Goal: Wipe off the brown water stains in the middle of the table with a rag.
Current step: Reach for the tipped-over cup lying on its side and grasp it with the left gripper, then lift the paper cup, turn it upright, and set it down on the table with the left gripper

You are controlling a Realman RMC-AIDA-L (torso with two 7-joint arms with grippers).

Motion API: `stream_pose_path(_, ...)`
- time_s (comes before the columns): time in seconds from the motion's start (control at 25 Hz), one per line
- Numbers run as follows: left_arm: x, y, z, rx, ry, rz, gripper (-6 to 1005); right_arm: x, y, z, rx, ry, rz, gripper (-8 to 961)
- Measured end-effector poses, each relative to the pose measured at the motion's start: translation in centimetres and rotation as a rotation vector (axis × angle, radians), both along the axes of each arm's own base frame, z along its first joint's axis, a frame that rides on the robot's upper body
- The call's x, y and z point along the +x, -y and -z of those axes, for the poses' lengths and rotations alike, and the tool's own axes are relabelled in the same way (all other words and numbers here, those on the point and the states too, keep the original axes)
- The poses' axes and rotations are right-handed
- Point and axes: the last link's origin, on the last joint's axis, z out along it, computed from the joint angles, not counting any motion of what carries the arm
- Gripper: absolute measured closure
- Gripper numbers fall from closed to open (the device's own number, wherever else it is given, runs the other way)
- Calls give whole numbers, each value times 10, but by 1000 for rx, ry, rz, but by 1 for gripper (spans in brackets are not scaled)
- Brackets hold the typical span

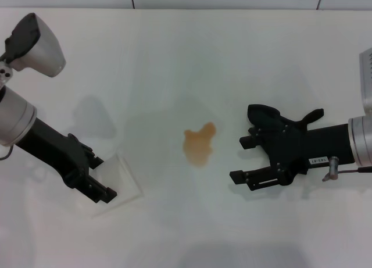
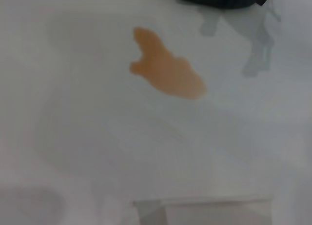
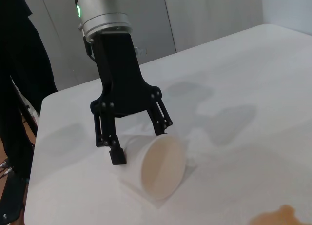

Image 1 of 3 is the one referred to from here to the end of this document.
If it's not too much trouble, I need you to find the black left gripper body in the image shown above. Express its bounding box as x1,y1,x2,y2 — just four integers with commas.
16,116,91,190

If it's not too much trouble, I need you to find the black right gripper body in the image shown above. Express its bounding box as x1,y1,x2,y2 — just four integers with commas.
260,123,355,184

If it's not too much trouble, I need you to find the brown water stain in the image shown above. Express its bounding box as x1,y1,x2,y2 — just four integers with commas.
182,121,217,170

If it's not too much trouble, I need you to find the white label sticker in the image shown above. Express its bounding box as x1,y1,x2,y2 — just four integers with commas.
308,155,329,165

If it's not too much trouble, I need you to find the silver cable connector plug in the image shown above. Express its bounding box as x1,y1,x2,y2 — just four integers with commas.
321,155,341,183

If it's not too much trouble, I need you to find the thin dark gripper cable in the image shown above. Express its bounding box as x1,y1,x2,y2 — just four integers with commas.
338,167,372,175

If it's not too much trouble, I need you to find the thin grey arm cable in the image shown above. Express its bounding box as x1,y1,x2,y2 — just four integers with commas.
0,145,13,162

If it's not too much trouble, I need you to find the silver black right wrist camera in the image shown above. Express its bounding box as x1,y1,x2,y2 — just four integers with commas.
359,47,372,117

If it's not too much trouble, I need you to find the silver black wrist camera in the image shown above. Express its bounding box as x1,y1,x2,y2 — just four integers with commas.
0,12,67,78
359,47,372,117

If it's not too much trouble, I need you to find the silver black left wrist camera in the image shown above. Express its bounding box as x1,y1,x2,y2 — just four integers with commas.
0,12,67,78

